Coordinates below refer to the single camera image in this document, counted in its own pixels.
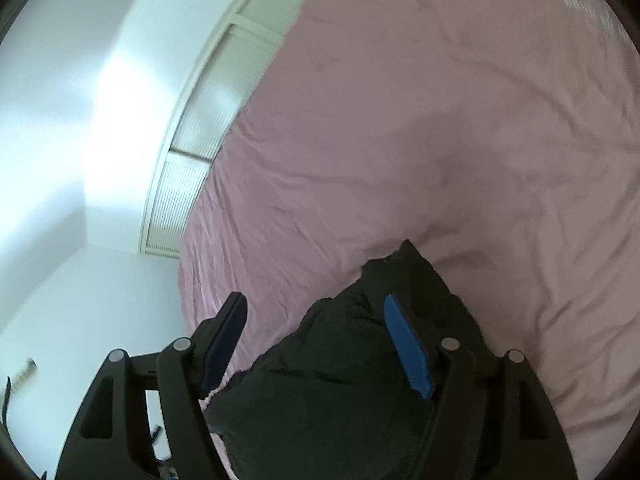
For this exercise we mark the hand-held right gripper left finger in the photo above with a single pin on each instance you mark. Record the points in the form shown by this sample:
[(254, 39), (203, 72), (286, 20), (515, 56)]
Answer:
[(222, 342)]

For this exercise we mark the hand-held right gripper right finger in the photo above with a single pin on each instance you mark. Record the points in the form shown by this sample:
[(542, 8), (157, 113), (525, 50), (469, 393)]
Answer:
[(407, 345)]

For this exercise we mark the black puffer jacket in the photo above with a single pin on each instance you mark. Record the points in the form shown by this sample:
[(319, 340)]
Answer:
[(330, 385)]

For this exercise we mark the bed with pink sheet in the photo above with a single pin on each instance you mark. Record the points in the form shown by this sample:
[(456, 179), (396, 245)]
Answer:
[(410, 120)]

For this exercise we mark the white framed closet door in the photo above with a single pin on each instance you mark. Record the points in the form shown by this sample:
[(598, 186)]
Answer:
[(210, 110)]

